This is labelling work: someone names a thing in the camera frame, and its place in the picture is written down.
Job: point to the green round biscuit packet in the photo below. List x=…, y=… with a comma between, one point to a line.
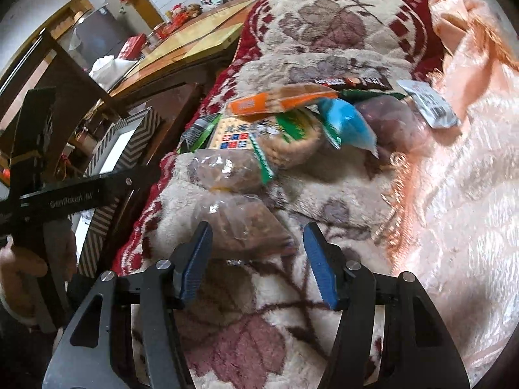
x=294, y=142

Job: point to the brown plush toy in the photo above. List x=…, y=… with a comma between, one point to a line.
x=194, y=9

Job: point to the dark wooden chair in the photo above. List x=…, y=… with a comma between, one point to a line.
x=73, y=77

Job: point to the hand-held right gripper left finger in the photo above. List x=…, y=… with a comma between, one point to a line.
x=195, y=263

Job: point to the striped cardboard box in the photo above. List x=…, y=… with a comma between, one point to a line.
x=121, y=142

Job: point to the grey appliance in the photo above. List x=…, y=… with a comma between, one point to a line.
x=99, y=28

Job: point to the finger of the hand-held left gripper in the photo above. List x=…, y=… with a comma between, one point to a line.
x=129, y=180

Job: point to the white plastic bag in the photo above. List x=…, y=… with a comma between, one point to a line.
x=111, y=67

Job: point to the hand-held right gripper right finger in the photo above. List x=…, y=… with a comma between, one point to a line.
x=320, y=267

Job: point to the orange cracker packet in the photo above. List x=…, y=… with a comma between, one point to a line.
x=267, y=101

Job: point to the cream cracker packet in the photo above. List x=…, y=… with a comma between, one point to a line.
x=233, y=137

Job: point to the dark green snack packet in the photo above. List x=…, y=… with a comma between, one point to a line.
x=198, y=131

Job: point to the white barcode packet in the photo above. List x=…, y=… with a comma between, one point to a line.
x=432, y=103

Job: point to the clear bag brown pastry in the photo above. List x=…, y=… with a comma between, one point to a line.
x=243, y=227
x=227, y=168

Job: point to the clear bag purple snack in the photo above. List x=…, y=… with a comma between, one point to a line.
x=395, y=123

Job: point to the wooden low cabinet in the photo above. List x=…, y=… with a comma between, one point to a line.
x=190, y=44

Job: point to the person's left hand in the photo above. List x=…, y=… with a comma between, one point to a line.
x=22, y=267

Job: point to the floral plush blanket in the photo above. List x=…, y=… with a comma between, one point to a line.
x=324, y=36

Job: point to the blue snack packet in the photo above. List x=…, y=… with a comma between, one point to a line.
x=348, y=125

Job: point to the peach satin quilt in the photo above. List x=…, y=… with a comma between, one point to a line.
x=466, y=194

